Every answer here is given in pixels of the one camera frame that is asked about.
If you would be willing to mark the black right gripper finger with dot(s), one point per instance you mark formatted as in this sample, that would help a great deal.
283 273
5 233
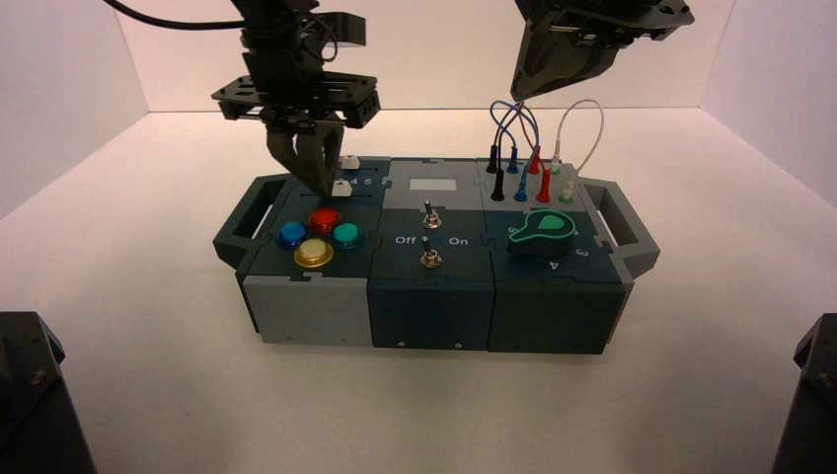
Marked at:
569 55
531 59

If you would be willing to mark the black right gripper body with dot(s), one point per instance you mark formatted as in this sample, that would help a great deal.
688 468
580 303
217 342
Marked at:
601 16

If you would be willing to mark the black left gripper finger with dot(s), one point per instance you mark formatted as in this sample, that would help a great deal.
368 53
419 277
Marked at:
332 154
291 157

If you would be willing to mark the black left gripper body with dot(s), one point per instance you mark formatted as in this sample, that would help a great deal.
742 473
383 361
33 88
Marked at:
288 85

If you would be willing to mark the white slider knob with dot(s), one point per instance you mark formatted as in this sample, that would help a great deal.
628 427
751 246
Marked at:
341 190
352 162

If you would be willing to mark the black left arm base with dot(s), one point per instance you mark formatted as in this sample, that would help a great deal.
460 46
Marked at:
33 405

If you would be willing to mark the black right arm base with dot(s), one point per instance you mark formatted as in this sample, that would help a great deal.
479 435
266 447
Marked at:
811 405

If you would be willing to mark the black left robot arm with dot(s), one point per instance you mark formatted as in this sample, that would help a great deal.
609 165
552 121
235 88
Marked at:
274 12

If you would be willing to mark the red round push button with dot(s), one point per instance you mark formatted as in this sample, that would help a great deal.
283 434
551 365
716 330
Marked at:
324 220

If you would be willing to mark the blue round push button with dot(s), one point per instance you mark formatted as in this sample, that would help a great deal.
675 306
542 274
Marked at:
293 235

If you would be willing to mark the teal round push button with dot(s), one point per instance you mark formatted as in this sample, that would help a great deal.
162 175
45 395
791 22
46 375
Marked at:
346 235

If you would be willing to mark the yellow round push button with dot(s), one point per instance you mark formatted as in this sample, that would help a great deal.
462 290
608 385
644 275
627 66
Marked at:
314 253

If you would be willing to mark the grey rectangular display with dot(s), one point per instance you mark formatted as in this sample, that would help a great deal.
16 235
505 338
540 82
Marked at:
431 184

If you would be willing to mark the green rimmed rotary knob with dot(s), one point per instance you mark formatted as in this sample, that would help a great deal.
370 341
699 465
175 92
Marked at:
539 237

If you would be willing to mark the teal and grey task box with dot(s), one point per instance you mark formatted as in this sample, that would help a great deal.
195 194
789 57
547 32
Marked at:
425 307

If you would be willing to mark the metal toggle switch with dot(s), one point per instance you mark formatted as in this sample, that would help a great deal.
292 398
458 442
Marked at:
429 216
427 256

